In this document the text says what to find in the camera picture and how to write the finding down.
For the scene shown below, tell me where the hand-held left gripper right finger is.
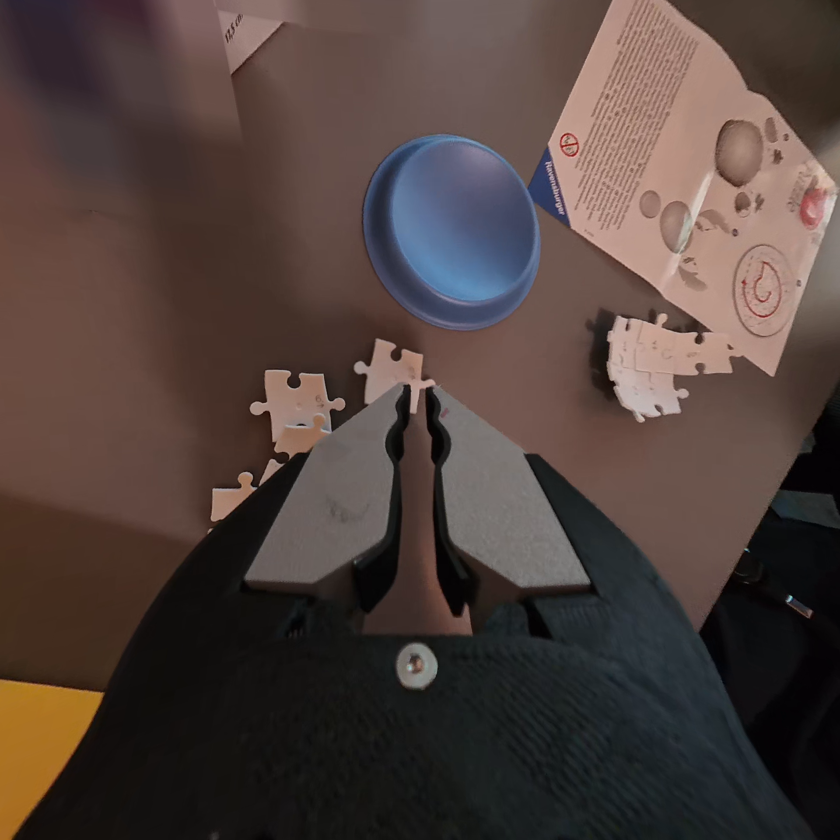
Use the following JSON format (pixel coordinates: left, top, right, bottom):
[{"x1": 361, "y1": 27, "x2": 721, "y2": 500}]
[{"x1": 425, "y1": 386, "x2": 592, "y2": 618}]

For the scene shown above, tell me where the yellow plastic bin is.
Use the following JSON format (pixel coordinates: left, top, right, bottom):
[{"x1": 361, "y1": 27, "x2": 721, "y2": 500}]
[{"x1": 0, "y1": 679, "x2": 106, "y2": 840}]

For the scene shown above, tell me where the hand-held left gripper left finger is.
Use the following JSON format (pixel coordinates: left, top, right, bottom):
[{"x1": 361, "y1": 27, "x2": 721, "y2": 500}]
[{"x1": 244, "y1": 384, "x2": 412, "y2": 613}]

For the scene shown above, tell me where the badge holder with clip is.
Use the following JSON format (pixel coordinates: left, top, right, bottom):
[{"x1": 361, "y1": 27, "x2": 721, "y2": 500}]
[{"x1": 731, "y1": 548, "x2": 815, "y2": 620}]

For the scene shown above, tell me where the blue round puzzle stand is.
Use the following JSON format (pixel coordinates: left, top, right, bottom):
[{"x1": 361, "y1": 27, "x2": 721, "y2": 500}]
[{"x1": 362, "y1": 134, "x2": 543, "y2": 332}]

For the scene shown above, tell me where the joined white puzzle section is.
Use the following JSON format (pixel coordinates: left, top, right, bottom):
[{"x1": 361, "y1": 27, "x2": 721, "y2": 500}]
[{"x1": 604, "y1": 314, "x2": 746, "y2": 423}]

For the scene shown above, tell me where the person's dark clothing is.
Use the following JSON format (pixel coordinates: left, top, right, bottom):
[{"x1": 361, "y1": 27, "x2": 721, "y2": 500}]
[{"x1": 699, "y1": 413, "x2": 840, "y2": 840}]

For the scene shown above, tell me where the colourful puzzle box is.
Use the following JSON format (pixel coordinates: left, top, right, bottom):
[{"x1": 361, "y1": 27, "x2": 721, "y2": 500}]
[{"x1": 215, "y1": 0, "x2": 287, "y2": 75}]

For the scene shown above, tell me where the folded instruction leaflet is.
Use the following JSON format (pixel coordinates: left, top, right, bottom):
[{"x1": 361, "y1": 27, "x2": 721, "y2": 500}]
[{"x1": 528, "y1": 0, "x2": 840, "y2": 378}]

